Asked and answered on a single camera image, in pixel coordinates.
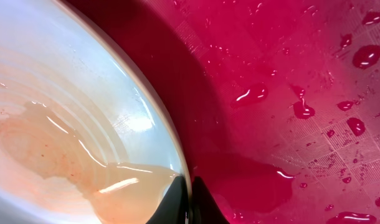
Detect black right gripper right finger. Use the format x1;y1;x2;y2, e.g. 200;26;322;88
192;177;229;224

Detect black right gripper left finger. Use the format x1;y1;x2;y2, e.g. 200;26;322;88
146;175;189;224

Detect white plate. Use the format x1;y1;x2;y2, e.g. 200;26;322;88
0;1;191;223

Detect red serving tray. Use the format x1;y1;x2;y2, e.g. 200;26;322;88
72;0;380;223

